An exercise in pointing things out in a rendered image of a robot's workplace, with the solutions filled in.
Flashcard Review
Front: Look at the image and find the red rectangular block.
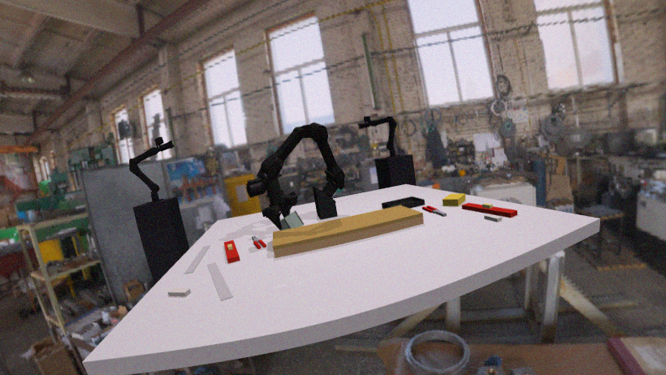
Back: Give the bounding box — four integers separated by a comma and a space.
224, 240, 240, 263
461, 203, 517, 218

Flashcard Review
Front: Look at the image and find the yellow rectangular block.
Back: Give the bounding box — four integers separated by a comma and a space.
443, 193, 465, 207

